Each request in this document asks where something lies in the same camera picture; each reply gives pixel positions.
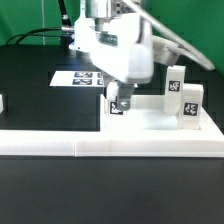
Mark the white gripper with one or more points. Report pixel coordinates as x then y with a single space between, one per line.
123 50

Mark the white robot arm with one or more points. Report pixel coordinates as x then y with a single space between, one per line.
103 11

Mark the white sheet with markers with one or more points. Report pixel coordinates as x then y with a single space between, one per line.
77 79

